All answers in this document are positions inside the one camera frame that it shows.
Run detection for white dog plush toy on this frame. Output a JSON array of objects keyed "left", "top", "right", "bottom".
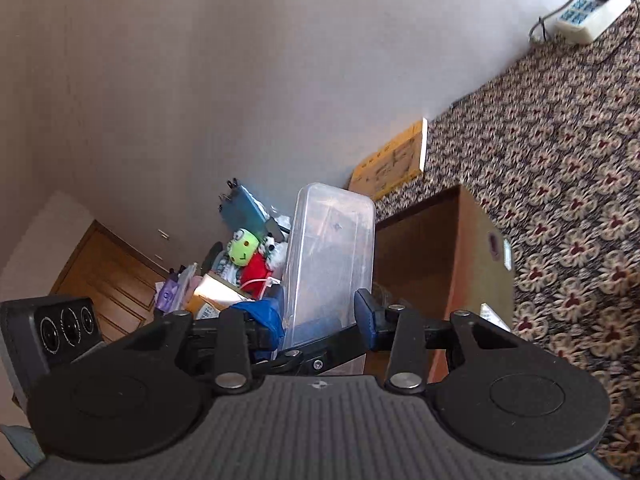
[{"left": 262, "top": 233, "right": 288, "bottom": 278}]

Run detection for floral patterned tablecloth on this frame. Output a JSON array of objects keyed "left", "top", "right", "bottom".
[{"left": 376, "top": 8, "right": 639, "bottom": 479}]

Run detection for black power cable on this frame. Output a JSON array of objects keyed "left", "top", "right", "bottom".
[{"left": 528, "top": 0, "right": 640, "bottom": 66}]

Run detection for green frog plush toy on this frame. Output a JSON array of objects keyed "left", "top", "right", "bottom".
[{"left": 227, "top": 229, "right": 271, "bottom": 299}]

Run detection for clear plastic case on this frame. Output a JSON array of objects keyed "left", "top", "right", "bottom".
[{"left": 281, "top": 183, "right": 375, "bottom": 376}]

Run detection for brown cardboard box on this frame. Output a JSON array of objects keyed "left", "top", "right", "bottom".
[{"left": 366, "top": 185, "right": 539, "bottom": 412}]

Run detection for wooden cabinet door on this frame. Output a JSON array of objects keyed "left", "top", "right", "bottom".
[{"left": 51, "top": 221, "right": 167, "bottom": 342}]

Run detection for yellow book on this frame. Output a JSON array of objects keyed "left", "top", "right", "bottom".
[{"left": 348, "top": 118, "right": 428, "bottom": 200}]

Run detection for white power strip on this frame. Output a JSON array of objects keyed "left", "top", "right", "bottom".
[{"left": 554, "top": 0, "right": 631, "bottom": 46}]

